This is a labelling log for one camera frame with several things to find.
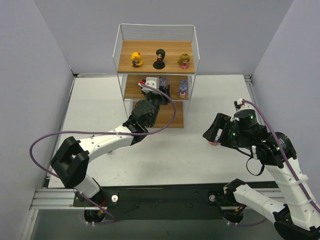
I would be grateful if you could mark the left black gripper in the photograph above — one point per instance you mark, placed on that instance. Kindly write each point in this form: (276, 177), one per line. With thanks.
(160, 92)

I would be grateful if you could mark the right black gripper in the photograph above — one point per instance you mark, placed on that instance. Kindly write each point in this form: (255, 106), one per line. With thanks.
(222, 130)

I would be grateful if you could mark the purple bunny pink donut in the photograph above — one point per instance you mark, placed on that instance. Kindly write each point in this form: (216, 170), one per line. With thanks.
(164, 81)
(215, 142)

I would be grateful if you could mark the small purple bunny toy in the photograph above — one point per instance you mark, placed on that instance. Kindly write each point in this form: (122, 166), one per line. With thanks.
(183, 89)

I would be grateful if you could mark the black haired doll toy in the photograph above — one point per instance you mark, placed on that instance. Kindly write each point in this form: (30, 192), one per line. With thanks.
(160, 56)

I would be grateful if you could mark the blonde pink dress doll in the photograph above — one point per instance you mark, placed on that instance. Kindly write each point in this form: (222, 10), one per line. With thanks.
(183, 61)

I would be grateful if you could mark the yellow haired doll toy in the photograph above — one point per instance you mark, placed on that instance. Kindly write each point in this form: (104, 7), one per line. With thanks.
(136, 60)

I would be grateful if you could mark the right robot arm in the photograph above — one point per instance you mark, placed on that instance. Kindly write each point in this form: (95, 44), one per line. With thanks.
(297, 217)

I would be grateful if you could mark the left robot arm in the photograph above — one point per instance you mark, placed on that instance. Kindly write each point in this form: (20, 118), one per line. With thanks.
(72, 158)

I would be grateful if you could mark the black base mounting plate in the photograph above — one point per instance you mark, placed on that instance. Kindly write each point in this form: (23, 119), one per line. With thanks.
(162, 202)

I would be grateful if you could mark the white wire wooden shelf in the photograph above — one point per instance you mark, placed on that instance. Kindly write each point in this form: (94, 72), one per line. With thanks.
(175, 40)

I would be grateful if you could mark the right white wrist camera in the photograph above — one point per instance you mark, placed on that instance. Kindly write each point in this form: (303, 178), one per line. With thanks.
(240, 105)

